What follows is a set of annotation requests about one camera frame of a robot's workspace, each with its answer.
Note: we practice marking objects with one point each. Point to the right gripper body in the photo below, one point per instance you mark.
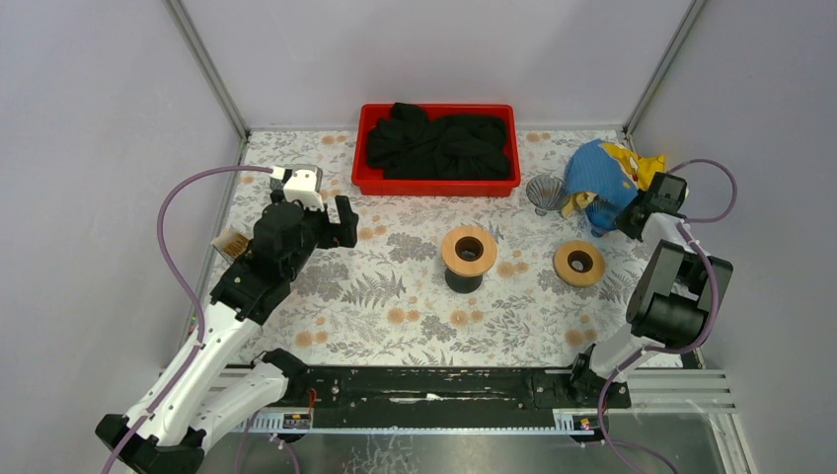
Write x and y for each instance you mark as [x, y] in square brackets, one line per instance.
[624, 217]

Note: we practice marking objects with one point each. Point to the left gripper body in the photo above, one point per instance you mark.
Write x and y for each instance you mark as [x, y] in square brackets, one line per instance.
[328, 224]

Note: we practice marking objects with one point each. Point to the orange coffee filter box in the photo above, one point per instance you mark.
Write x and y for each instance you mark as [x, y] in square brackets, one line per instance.
[230, 244]

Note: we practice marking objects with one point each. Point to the wooden ring holder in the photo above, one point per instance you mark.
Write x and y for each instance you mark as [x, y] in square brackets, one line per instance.
[579, 263]
[469, 251]

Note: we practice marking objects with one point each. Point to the dark red glass carafe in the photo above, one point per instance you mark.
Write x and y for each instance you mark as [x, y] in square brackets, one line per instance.
[462, 284]

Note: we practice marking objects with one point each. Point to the blue glass dripper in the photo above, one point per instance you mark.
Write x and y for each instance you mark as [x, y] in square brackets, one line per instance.
[602, 215]

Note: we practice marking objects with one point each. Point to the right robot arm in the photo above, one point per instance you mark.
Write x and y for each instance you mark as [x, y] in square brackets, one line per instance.
[676, 303]

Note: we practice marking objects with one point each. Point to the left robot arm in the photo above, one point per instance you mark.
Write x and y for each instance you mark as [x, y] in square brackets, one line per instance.
[170, 429]

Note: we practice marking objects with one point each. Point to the grey glass dripper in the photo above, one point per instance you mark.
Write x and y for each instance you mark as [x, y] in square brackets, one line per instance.
[546, 193]

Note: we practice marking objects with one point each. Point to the clear glass carafe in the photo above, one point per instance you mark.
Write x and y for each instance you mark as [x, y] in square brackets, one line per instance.
[278, 178]

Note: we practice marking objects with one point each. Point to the red plastic bin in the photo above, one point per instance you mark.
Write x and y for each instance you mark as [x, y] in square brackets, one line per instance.
[371, 182]

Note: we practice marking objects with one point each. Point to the blue and yellow cloth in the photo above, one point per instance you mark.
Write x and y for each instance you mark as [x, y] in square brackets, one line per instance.
[608, 171]

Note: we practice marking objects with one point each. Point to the black cloth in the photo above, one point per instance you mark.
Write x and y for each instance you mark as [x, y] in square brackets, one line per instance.
[409, 145]

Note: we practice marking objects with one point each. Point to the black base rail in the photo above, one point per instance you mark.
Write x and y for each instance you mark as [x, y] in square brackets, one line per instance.
[436, 399]

